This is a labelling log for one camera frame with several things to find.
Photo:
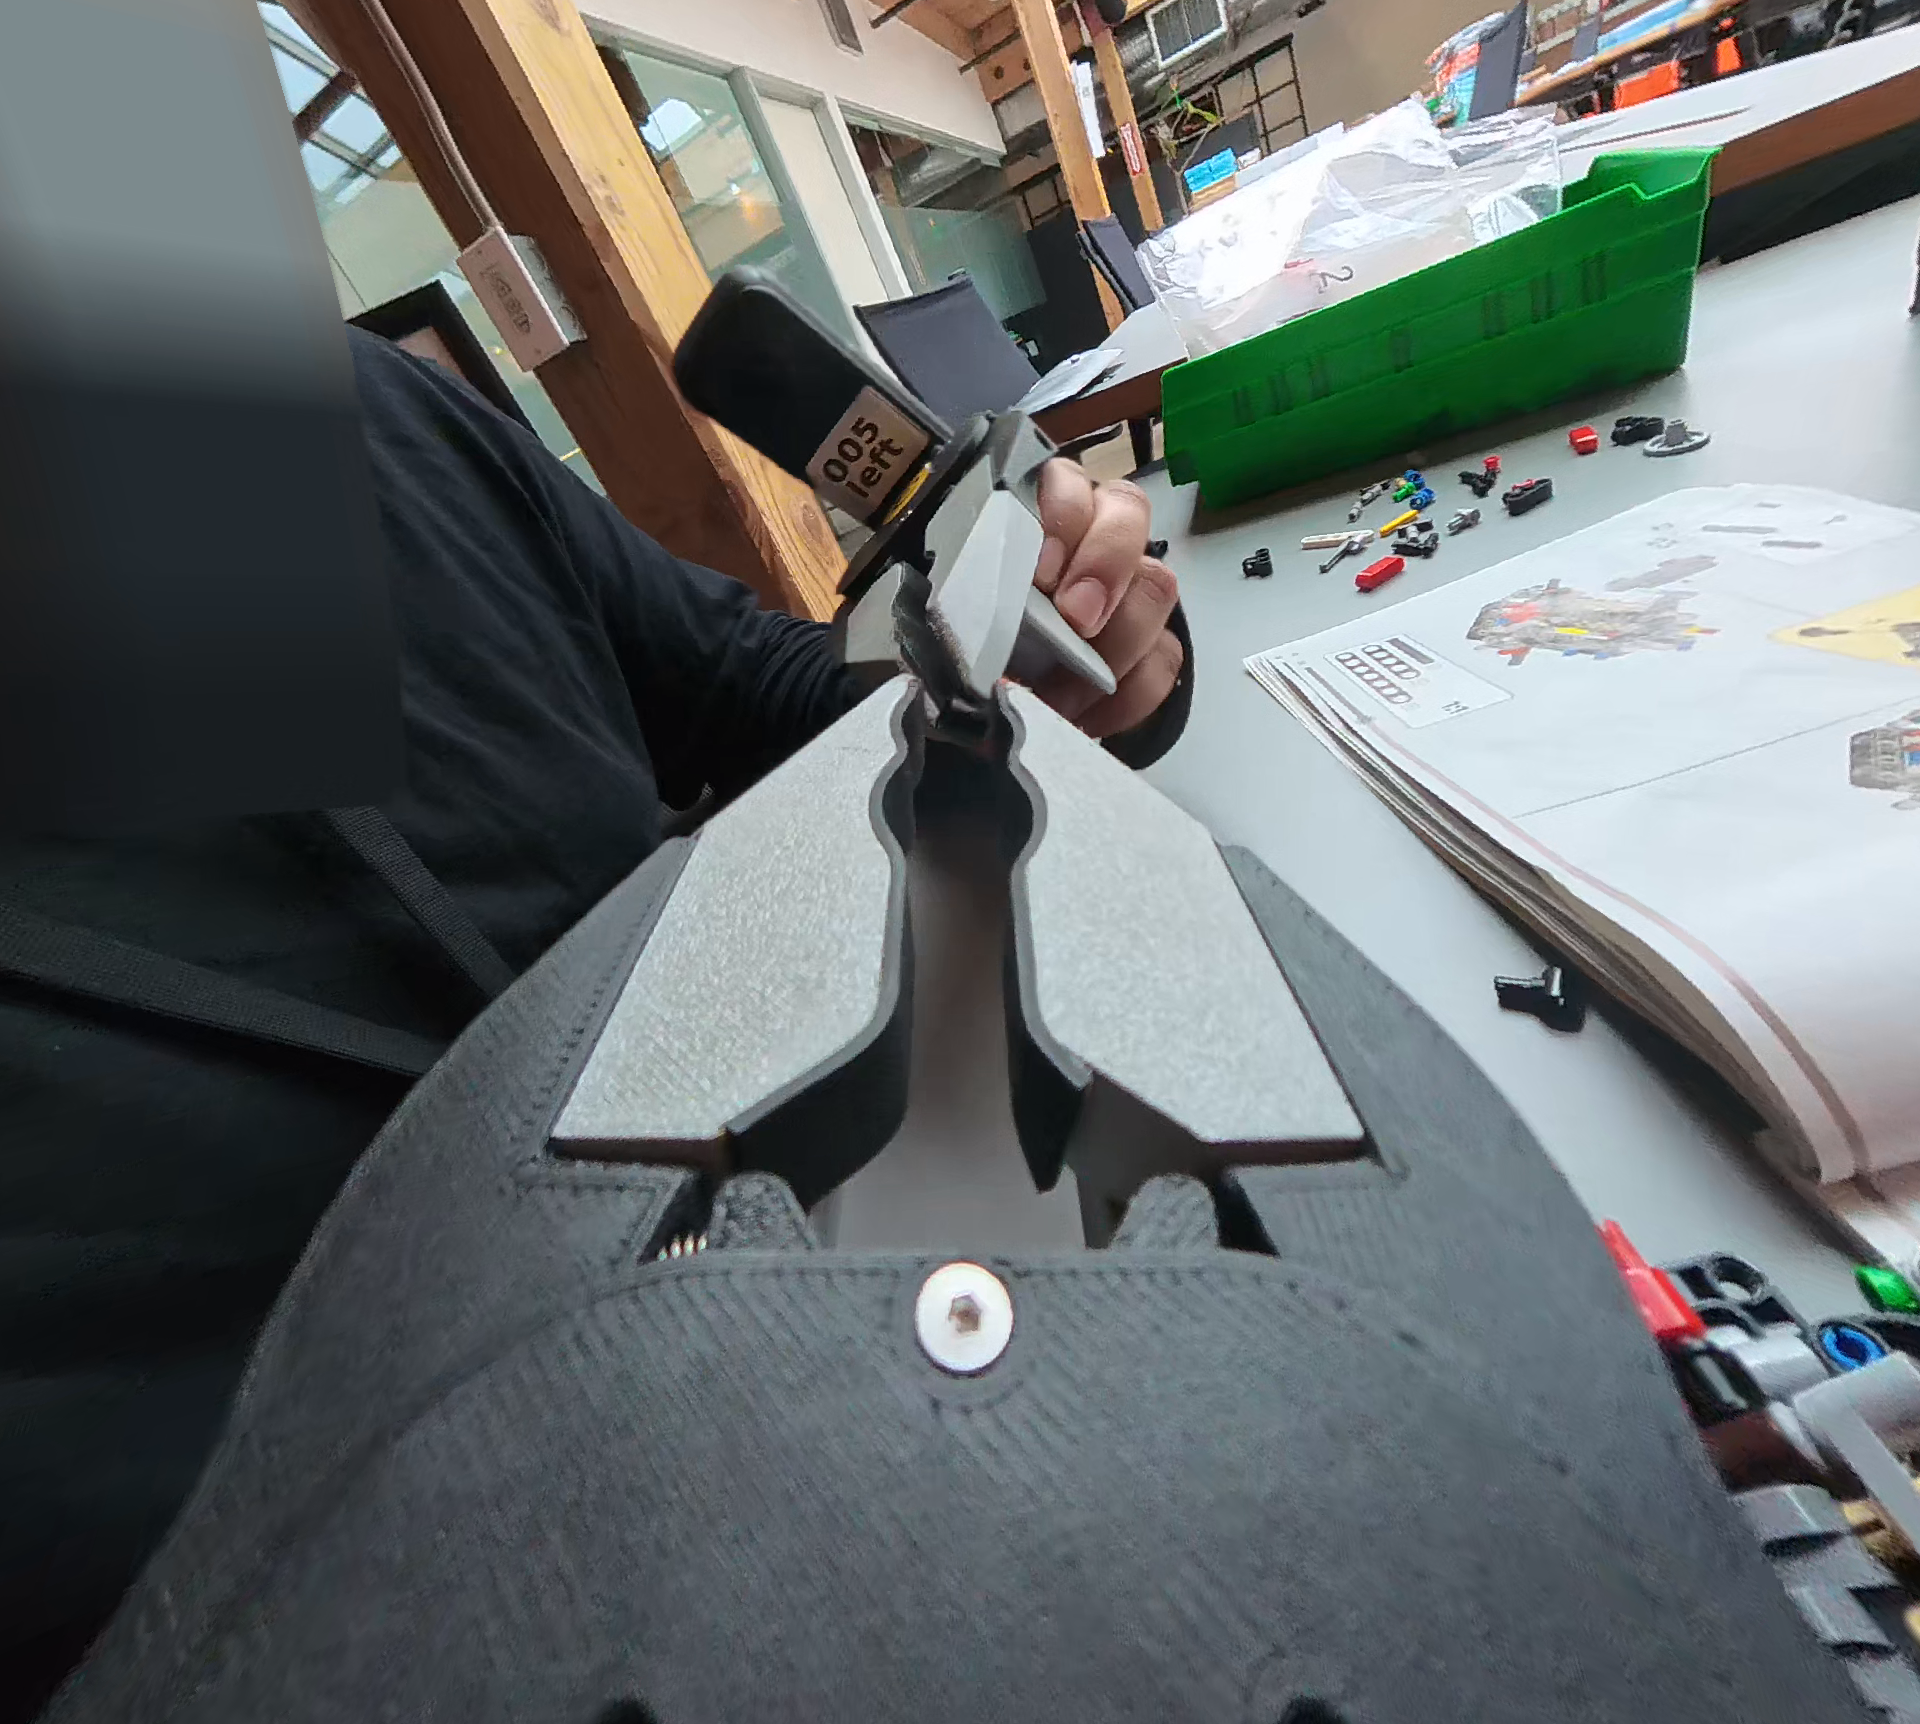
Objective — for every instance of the slim wooden post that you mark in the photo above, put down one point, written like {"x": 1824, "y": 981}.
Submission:
{"x": 1036, "y": 28}

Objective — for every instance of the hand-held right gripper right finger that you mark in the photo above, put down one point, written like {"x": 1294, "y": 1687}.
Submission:
{"x": 1154, "y": 974}

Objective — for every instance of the clear plastic bag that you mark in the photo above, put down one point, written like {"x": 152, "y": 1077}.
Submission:
{"x": 1305, "y": 207}

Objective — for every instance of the dark office chair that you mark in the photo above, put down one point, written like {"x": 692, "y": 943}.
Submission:
{"x": 944, "y": 344}

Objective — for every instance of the partly built lego assembly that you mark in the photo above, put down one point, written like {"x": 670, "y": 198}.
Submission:
{"x": 1785, "y": 1395}

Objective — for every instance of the brown-edged table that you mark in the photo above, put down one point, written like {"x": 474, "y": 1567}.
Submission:
{"x": 1770, "y": 113}

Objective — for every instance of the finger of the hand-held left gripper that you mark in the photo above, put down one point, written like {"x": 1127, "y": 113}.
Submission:
{"x": 1067, "y": 652}
{"x": 983, "y": 582}

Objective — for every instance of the grey electrical box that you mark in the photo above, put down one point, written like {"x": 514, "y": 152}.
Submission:
{"x": 519, "y": 301}

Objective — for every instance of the person's left forearm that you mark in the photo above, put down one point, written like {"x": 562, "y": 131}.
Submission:
{"x": 751, "y": 690}

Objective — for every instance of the green plastic bin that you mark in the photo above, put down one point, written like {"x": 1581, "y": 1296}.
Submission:
{"x": 1426, "y": 344}

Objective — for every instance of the black lego connector piece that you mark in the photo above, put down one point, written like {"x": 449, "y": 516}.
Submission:
{"x": 1539, "y": 996}

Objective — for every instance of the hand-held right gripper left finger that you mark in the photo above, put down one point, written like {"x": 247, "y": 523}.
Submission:
{"x": 751, "y": 974}

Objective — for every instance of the dark computer monitor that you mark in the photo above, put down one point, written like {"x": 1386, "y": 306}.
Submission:
{"x": 1500, "y": 60}

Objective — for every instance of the lego instruction booklet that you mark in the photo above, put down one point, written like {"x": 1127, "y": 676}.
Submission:
{"x": 1648, "y": 765}

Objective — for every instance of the scattered small lego pieces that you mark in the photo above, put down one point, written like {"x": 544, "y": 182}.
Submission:
{"x": 1402, "y": 523}

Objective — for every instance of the thick wooden post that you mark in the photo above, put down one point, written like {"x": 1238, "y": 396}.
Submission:
{"x": 568, "y": 103}

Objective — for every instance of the person's left hand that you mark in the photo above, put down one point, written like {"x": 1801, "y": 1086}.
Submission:
{"x": 1118, "y": 582}

